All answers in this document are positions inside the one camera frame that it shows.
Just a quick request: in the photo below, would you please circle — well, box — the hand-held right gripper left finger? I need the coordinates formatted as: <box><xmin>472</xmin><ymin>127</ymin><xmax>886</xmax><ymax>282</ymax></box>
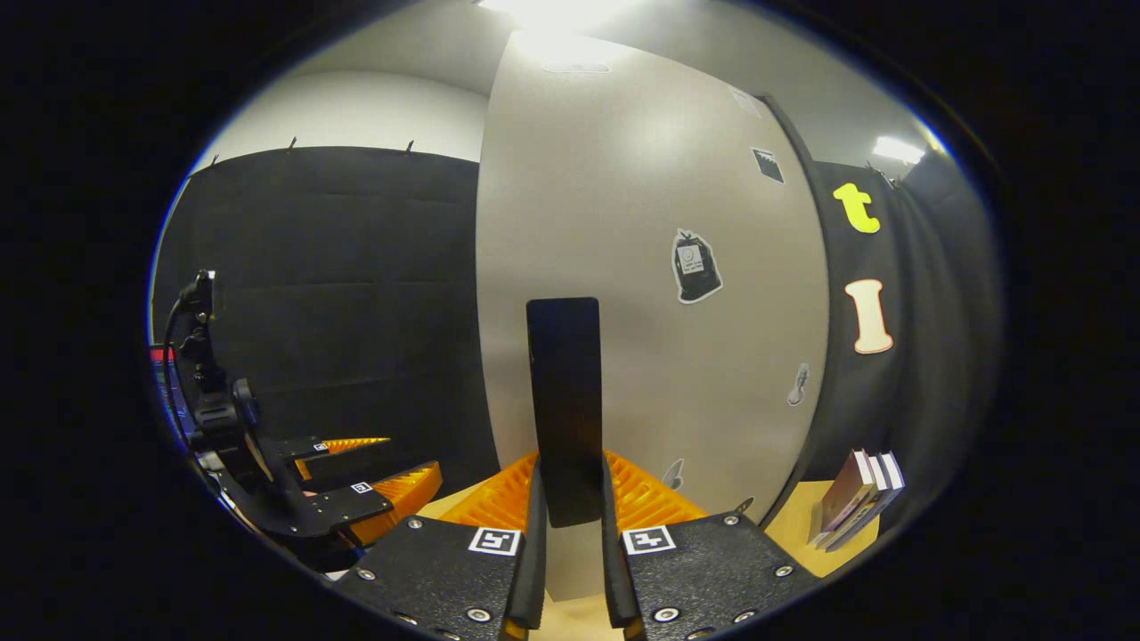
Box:
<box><xmin>331</xmin><ymin>450</ymin><xmax>548</xmax><ymax>641</ymax></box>

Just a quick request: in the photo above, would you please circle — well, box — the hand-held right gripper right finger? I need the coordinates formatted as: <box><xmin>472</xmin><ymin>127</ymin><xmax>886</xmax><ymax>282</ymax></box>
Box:
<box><xmin>601</xmin><ymin>450</ymin><xmax>820</xmax><ymax>641</ymax></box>

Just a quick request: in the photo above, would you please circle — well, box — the black cabinet door handle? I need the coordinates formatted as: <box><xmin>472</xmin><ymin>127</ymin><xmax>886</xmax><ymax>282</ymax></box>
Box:
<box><xmin>525</xmin><ymin>297</ymin><xmax>607</xmax><ymax>528</ymax></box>

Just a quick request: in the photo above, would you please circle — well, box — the grey cabinet door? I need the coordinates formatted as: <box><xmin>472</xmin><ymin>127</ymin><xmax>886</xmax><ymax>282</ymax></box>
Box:
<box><xmin>475</xmin><ymin>31</ymin><xmax>831</xmax><ymax>602</ymax></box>

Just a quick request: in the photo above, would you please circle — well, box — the pink purple book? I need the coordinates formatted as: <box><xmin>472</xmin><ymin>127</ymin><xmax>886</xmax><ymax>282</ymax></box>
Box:
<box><xmin>818</xmin><ymin>449</ymin><xmax>875</xmax><ymax>537</ymax></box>

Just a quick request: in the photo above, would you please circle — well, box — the black backdrop cloth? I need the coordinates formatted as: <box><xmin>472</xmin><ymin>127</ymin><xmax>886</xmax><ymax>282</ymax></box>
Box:
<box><xmin>151</xmin><ymin>147</ymin><xmax>1003</xmax><ymax>553</ymax></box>

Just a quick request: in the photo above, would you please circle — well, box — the grey black book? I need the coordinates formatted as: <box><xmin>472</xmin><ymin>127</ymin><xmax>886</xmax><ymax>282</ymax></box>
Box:
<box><xmin>812</xmin><ymin>452</ymin><xmax>892</xmax><ymax>546</ymax></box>

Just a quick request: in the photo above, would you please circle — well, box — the blue grey book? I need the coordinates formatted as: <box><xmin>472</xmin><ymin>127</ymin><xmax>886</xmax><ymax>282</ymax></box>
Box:
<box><xmin>824</xmin><ymin>450</ymin><xmax>907</xmax><ymax>553</ymax></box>

